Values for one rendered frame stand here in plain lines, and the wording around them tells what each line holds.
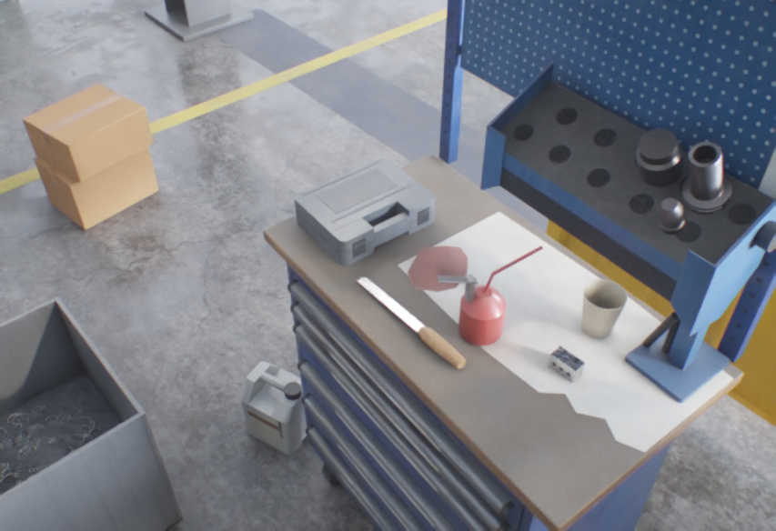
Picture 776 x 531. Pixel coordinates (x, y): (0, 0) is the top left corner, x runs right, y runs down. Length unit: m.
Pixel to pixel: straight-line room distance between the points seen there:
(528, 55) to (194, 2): 3.49
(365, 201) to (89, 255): 1.82
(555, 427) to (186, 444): 1.46
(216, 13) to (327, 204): 3.42
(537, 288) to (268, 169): 2.17
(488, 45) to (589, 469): 0.89
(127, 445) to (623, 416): 1.16
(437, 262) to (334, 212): 0.25
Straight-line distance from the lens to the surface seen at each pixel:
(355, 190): 1.68
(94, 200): 3.35
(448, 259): 1.57
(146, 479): 2.09
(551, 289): 1.58
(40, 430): 2.32
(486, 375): 1.40
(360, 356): 1.54
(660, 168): 1.29
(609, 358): 1.47
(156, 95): 4.26
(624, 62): 1.42
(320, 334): 1.68
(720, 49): 1.31
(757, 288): 1.43
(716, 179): 1.25
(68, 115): 3.36
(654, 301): 2.56
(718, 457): 2.63
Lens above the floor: 2.04
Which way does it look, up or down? 41 degrees down
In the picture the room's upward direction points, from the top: straight up
